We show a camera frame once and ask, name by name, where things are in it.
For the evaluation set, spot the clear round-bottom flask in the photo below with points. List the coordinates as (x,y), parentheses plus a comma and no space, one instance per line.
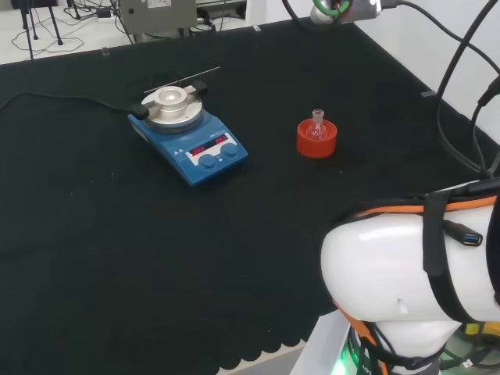
(317,131)

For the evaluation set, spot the blue base heater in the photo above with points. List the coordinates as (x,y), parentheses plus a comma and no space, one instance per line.
(187,160)

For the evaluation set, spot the black bench cloth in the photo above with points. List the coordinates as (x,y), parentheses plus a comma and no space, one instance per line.
(117,234)

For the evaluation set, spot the grey metal box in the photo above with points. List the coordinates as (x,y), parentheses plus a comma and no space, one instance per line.
(156,15)

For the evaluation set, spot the black power adapter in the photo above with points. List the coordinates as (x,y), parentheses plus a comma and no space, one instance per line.
(104,14)

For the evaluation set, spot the black tripod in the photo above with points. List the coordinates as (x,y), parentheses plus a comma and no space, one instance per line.
(55,23)

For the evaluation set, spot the yellow stop button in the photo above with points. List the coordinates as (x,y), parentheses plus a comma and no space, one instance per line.
(474,330)

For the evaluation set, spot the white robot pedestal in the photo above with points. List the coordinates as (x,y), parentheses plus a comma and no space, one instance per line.
(320,343)

